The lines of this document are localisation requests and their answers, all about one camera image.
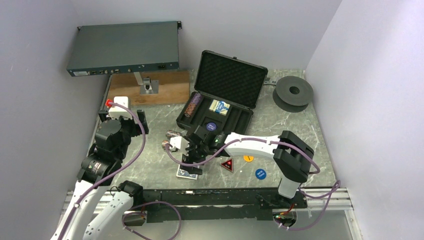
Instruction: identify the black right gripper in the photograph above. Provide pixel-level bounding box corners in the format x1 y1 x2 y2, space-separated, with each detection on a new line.
180 137 210 175

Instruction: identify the blue patterned card deck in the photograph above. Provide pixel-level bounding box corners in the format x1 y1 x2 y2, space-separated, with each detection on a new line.
176 165 198 180

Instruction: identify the orange black chip stack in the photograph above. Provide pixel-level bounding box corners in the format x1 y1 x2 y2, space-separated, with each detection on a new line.
184 103 196 118

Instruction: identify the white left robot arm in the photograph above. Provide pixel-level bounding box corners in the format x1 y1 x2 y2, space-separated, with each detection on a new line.
51 110 149 240

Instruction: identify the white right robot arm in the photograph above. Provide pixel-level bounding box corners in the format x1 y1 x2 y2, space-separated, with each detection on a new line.
170 126 321 208

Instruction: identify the black poker set case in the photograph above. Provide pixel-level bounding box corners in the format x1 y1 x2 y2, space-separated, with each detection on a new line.
176 50 268 135

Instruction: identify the orange blue chip stack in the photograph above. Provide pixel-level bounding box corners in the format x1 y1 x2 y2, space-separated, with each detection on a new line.
165 130 182 139
161 140 170 150

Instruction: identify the red triangular dealer button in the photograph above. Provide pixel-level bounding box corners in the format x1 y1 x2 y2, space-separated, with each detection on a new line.
220 158 234 172

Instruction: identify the blue small blind button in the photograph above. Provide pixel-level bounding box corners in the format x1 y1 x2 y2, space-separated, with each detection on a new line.
206 122 217 132

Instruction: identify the wooden board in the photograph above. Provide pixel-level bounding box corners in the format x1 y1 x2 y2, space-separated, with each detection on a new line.
107 70 190 106

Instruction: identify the orange round button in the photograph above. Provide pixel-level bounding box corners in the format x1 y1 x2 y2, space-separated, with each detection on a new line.
243 155 255 163

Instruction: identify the blue card deck box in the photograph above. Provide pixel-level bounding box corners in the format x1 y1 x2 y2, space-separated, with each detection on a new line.
208 99 231 116

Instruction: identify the purple chip stack in case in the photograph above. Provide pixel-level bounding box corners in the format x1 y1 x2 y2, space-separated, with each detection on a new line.
189 92 203 107

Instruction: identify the blue big blind button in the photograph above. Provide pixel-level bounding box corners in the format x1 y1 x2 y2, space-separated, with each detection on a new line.
255 168 267 180

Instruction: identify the grey filament spool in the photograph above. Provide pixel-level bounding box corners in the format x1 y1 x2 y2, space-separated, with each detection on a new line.
272 76 314 113

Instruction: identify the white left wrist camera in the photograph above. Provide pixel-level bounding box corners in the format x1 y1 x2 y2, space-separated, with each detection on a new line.
105 96 132 119

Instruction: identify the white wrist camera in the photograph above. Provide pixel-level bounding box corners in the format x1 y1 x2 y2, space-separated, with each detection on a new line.
169 136 183 152
105 96 132 119

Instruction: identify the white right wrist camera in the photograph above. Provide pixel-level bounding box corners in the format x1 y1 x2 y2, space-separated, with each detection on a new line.
169 136 183 152

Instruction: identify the grey metal stand bracket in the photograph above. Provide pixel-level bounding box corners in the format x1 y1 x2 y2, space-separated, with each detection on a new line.
133 72 159 95

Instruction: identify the grey network switch box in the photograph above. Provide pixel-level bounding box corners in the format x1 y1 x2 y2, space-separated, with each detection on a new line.
66 21 182 77

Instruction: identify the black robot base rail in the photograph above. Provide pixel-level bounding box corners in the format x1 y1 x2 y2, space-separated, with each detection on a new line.
130 187 308 223

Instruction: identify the red handled clamp tool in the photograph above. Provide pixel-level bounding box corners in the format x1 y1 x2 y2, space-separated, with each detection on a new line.
263 77 278 86

